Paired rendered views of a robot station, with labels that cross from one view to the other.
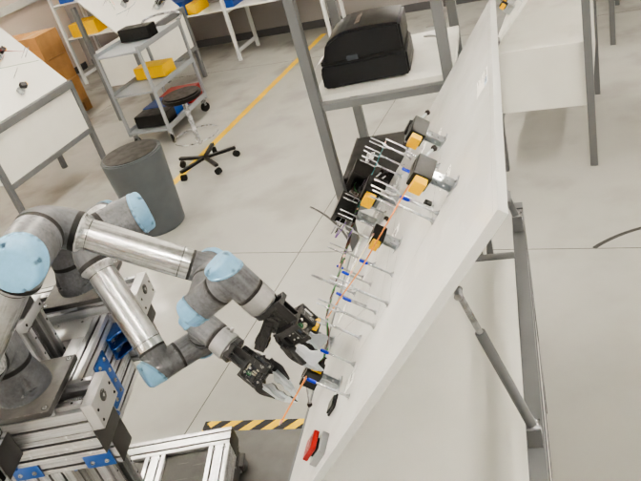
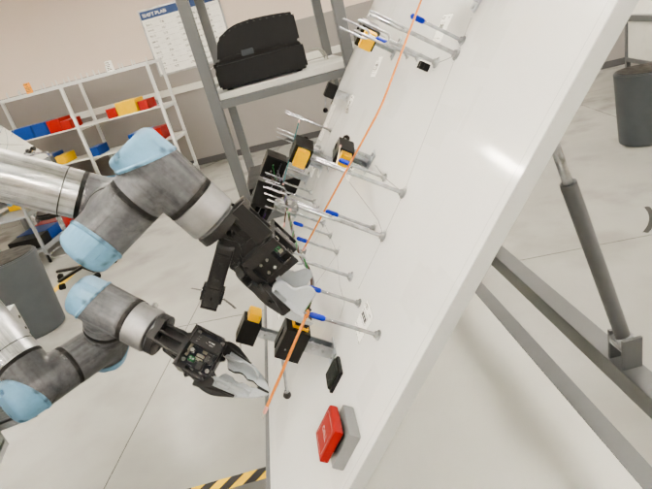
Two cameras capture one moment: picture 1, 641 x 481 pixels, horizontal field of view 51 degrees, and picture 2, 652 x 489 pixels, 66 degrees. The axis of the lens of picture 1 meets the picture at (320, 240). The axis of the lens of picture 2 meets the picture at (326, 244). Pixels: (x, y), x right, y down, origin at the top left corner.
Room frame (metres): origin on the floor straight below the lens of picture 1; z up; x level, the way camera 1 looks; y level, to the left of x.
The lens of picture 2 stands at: (0.58, 0.28, 1.58)
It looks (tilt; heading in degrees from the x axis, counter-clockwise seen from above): 23 degrees down; 339
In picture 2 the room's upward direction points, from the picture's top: 15 degrees counter-clockwise
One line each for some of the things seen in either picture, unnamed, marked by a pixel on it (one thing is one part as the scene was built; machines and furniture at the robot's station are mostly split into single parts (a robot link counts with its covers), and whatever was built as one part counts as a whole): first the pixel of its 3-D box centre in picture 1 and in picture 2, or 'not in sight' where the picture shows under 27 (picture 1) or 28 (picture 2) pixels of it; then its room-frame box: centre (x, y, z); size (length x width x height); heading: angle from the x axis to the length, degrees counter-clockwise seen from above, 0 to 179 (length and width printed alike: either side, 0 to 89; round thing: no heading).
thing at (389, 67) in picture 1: (364, 45); (255, 49); (2.33, -0.34, 1.56); 0.30 x 0.23 x 0.19; 71
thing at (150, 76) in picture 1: (158, 76); (31, 207); (6.99, 1.09, 0.54); 0.99 x 0.50 x 1.08; 154
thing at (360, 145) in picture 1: (391, 158); (289, 175); (2.37, -0.35, 1.09); 0.35 x 0.33 x 0.07; 160
